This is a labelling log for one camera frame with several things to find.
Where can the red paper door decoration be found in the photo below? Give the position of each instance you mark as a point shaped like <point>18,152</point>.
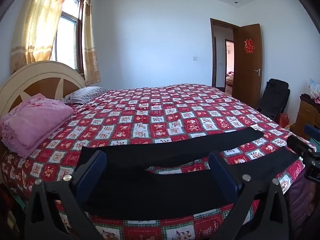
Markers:
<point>249,46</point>

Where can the black folding chair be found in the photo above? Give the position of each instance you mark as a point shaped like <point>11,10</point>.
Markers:
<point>273,95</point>

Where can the wooden cabinet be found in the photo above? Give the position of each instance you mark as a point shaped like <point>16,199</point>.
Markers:
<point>303,117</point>

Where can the folded pink blanket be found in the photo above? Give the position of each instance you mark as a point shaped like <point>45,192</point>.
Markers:
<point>37,122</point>

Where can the striped pillow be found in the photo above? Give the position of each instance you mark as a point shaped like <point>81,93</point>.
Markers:
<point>83,93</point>

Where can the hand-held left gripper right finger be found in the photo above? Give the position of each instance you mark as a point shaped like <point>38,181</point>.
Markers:
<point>223,173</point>

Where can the person's quilted jacket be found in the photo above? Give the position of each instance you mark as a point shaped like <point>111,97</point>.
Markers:
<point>300,202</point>

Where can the cream wooden bed headboard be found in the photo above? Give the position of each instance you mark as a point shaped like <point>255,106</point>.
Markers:
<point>45,76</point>

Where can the white plastic bag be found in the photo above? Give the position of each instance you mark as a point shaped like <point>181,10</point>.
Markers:
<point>314,87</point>

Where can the bed with red patchwork quilt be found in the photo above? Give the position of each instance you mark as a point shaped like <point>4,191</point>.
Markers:
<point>150,110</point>

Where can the brown door frame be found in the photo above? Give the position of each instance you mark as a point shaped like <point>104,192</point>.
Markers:
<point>213,55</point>

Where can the black pants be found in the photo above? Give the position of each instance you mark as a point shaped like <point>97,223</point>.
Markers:
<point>150,192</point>

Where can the brown wooden door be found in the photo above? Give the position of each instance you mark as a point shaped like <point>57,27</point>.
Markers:
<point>247,72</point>

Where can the window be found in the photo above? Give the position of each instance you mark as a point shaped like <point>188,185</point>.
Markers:
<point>68,35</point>

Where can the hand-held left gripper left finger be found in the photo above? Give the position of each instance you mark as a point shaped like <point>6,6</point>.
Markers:
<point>91,170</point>

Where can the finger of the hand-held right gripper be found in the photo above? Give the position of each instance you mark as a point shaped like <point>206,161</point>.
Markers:
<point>312,131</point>
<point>298,145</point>

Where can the red bag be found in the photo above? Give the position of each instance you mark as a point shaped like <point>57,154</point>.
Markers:
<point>283,120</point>

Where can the wide yellow curtain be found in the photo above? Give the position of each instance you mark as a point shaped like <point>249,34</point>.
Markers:
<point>37,30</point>

